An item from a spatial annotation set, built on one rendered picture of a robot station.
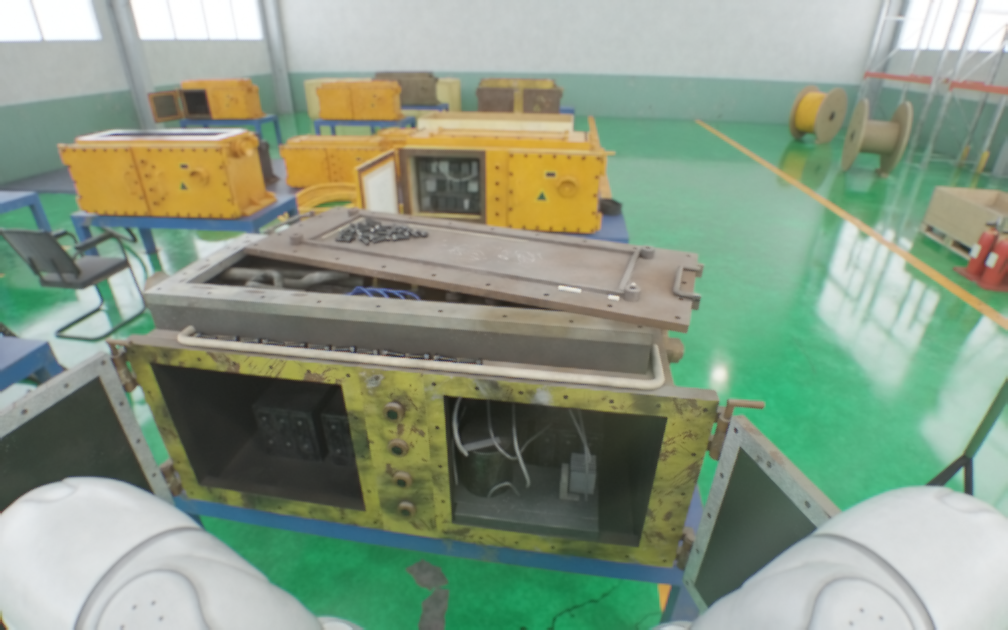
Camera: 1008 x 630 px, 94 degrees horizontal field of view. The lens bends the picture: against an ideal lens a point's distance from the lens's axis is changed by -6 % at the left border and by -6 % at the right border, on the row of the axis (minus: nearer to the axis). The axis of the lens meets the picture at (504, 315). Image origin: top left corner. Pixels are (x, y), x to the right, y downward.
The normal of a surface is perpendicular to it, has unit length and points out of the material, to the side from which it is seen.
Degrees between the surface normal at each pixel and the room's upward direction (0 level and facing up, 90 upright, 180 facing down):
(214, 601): 55
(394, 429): 90
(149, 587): 27
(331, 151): 90
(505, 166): 90
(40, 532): 17
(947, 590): 32
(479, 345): 90
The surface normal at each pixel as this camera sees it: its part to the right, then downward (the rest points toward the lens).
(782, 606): -0.83, -0.55
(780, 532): -0.97, 0.12
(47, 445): 0.97, 0.12
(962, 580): 0.19, -0.50
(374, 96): -0.12, 0.47
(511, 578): 0.00, -0.88
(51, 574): -0.18, -0.51
